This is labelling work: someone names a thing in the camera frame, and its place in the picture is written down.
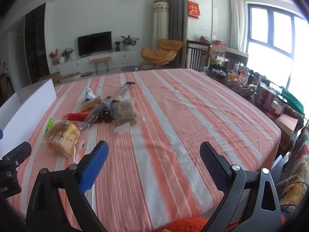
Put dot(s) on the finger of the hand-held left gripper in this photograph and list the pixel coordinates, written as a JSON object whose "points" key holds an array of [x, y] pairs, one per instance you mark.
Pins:
{"points": [[1, 135], [20, 152]]}

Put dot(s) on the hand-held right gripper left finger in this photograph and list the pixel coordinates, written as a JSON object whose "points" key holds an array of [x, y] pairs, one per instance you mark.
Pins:
{"points": [[94, 166]]}

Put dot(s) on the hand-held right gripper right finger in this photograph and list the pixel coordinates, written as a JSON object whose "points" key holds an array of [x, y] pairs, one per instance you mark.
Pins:
{"points": [[212, 166]]}

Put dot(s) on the white cardboard box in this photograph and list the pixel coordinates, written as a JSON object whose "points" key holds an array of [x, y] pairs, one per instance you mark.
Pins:
{"points": [[31, 108]]}

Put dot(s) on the bread loaf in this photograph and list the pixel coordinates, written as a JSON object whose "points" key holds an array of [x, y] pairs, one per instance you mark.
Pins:
{"points": [[62, 137]]}

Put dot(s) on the long brown bar clear wrapper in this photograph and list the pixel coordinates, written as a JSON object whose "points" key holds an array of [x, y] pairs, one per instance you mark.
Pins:
{"points": [[94, 114]]}

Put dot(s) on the red snack packet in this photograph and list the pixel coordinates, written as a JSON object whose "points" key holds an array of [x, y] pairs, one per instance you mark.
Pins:
{"points": [[76, 116]]}

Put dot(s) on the white blue cracker packet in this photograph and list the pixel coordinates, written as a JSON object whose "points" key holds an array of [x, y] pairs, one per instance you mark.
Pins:
{"points": [[90, 102]]}

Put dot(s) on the small green candy packet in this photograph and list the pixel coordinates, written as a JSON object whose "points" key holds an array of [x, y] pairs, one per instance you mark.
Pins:
{"points": [[49, 125]]}

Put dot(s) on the small black snack packet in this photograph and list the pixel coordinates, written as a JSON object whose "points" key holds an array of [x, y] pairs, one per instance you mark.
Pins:
{"points": [[109, 117]]}

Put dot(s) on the orange grey striped tablecloth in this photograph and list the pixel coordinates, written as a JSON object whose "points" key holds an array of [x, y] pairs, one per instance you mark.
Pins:
{"points": [[181, 116]]}

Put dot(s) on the clear wafer biscuit packet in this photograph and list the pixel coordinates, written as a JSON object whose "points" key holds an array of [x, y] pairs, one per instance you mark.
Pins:
{"points": [[124, 114]]}

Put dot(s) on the orange fuzzy cloth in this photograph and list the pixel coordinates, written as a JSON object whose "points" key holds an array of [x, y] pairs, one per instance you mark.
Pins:
{"points": [[188, 224]]}

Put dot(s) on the brown cardboard box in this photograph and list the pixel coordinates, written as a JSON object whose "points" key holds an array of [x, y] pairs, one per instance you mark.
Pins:
{"points": [[52, 77]]}

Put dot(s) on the long black cracker packet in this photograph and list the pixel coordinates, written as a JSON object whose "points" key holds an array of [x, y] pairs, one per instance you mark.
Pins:
{"points": [[124, 90]]}

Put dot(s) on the wicker basket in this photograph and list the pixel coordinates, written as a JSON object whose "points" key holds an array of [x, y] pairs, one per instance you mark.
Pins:
{"points": [[242, 90]]}

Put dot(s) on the floral patterned cushion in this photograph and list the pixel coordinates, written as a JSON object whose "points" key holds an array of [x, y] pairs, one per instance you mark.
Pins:
{"points": [[298, 169]]}

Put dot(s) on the flat wooden box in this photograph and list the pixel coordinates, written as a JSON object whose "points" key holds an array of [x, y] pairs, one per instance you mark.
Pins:
{"points": [[287, 123]]}

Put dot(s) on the red flower bouquet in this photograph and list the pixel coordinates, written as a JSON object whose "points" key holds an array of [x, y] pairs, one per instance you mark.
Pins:
{"points": [[53, 55]]}

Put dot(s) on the clutter of bottles and jars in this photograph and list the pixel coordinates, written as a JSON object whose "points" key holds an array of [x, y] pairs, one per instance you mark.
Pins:
{"points": [[241, 73]]}

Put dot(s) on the white vase with green plant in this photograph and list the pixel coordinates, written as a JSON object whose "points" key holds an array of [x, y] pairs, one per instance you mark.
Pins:
{"points": [[65, 55]]}

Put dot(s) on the purple round mat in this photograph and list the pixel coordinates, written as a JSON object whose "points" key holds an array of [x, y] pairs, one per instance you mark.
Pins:
{"points": [[129, 68]]}

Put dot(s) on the green cloth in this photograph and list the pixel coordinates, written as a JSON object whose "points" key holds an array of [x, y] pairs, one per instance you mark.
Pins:
{"points": [[292, 99]]}

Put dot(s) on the small wooden bench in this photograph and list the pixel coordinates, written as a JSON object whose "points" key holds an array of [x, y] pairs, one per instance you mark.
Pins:
{"points": [[100, 59]]}

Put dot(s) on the dark wooden slatted chair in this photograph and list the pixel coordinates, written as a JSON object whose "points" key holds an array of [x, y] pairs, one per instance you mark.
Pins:
{"points": [[196, 55], [237, 59]]}

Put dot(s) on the white television cabinet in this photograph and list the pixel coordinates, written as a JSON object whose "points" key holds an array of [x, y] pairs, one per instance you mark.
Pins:
{"points": [[125, 58]]}

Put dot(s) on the small potted plant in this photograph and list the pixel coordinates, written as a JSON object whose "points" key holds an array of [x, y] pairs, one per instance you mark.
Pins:
{"points": [[117, 46]]}

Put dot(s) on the black television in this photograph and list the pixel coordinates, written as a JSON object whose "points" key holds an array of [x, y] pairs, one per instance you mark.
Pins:
{"points": [[94, 43]]}

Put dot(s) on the orange lounge chair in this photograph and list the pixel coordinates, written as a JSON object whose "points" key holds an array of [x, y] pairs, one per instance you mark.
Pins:
{"points": [[160, 53]]}

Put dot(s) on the large leafy potted plant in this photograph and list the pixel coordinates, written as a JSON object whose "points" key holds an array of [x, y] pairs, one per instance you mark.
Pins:
{"points": [[129, 42]]}

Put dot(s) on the large window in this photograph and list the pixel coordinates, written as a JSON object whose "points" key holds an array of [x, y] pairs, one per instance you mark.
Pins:
{"points": [[272, 48]]}

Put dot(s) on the white curtain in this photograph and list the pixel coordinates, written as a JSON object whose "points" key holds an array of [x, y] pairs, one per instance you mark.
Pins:
{"points": [[237, 21]]}

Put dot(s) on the standing air conditioner with cover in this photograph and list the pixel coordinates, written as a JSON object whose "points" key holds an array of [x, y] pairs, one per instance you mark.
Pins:
{"points": [[160, 24]]}

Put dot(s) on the grey curtain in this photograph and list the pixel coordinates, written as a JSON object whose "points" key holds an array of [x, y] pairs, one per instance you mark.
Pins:
{"points": [[175, 17]]}

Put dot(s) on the black wall cabinet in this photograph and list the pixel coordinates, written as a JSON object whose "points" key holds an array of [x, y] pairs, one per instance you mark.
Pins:
{"points": [[37, 43]]}

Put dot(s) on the red wall hanging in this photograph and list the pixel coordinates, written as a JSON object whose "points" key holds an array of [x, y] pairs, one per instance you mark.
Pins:
{"points": [[193, 9]]}

